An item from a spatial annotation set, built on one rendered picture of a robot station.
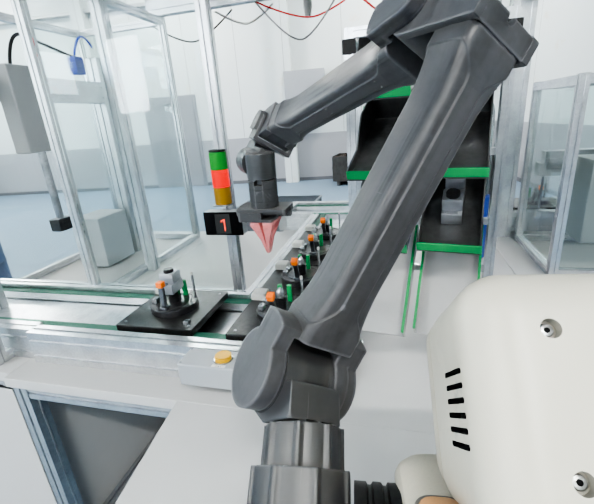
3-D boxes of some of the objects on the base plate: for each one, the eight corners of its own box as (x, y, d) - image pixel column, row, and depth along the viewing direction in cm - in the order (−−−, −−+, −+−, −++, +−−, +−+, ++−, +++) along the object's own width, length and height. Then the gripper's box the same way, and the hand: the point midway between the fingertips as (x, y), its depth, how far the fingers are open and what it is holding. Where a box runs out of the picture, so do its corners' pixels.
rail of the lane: (333, 395, 90) (332, 356, 87) (35, 361, 113) (24, 329, 109) (337, 380, 95) (335, 342, 92) (51, 351, 118) (40, 320, 114)
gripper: (231, 181, 73) (240, 257, 78) (282, 180, 70) (288, 258, 76) (244, 175, 79) (252, 245, 84) (291, 174, 76) (296, 247, 82)
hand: (269, 248), depth 80 cm, fingers closed
